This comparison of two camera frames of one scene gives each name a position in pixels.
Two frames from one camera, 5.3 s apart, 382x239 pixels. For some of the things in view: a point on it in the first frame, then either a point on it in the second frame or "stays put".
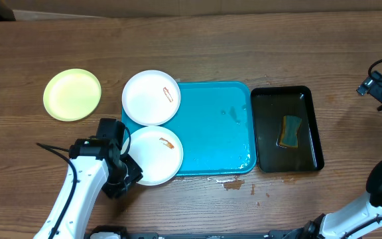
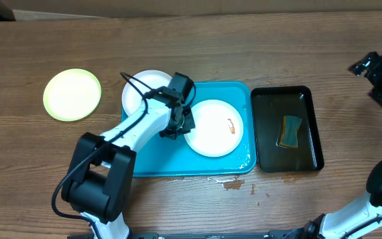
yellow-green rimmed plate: x=72 y=95 stays put
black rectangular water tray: x=270 y=105 stays put
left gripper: x=136 y=174 -> x=190 y=124
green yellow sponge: x=288 y=135 stays put
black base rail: x=308 y=232 stays put
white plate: x=157 y=152 -> x=219 y=127
